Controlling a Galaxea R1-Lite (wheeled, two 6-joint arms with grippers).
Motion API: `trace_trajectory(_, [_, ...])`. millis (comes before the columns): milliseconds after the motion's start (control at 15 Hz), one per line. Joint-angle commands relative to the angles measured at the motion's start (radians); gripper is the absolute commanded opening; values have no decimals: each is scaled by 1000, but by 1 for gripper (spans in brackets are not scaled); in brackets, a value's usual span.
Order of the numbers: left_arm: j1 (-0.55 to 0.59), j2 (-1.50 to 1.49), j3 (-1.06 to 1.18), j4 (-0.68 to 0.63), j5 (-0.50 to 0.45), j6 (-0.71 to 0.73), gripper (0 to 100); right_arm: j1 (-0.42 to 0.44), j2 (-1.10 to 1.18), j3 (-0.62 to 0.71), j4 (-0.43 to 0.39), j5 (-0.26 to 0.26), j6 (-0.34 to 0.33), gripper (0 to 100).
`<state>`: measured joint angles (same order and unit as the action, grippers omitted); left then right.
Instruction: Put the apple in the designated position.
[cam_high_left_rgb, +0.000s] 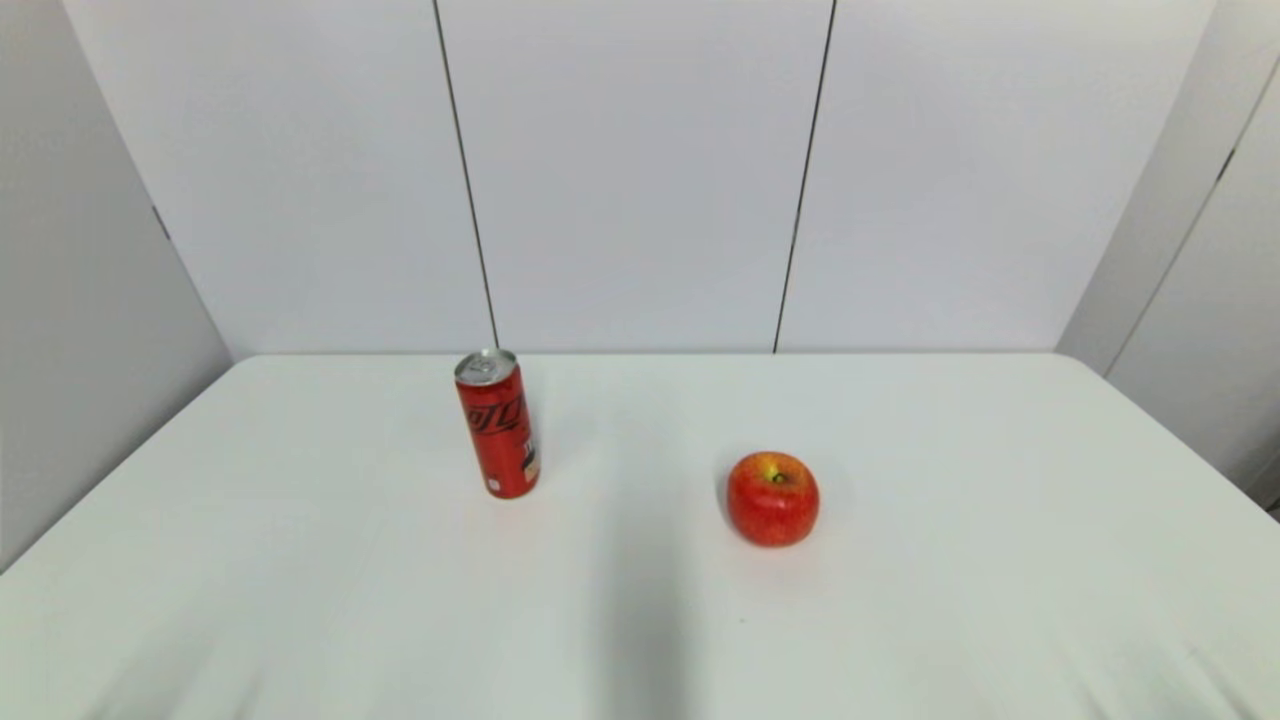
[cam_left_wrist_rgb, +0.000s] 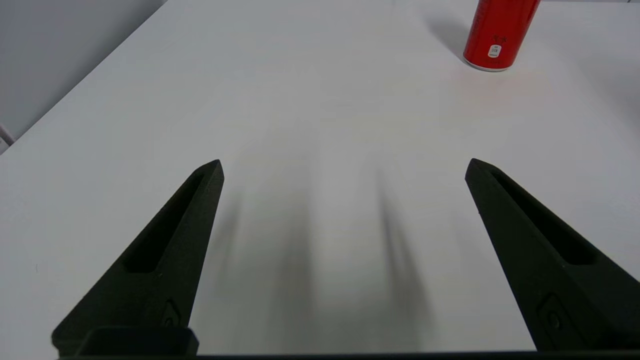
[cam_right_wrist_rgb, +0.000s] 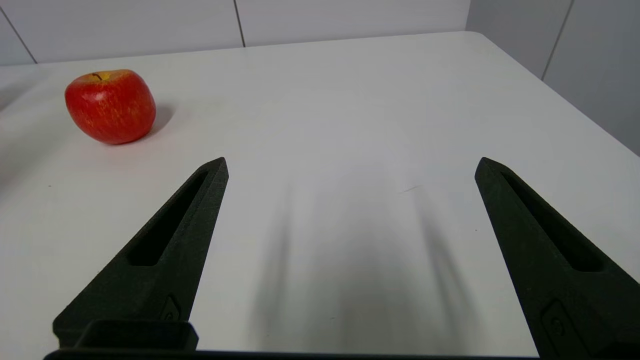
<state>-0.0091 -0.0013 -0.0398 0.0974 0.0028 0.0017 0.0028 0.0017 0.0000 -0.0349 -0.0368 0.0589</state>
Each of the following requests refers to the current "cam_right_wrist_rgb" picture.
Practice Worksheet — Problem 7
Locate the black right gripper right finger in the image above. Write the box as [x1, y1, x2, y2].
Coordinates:
[474, 157, 640, 360]

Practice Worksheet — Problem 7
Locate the red apple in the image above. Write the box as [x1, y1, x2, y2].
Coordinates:
[64, 69, 157, 146]

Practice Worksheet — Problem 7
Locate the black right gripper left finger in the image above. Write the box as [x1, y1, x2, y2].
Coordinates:
[52, 157, 230, 352]

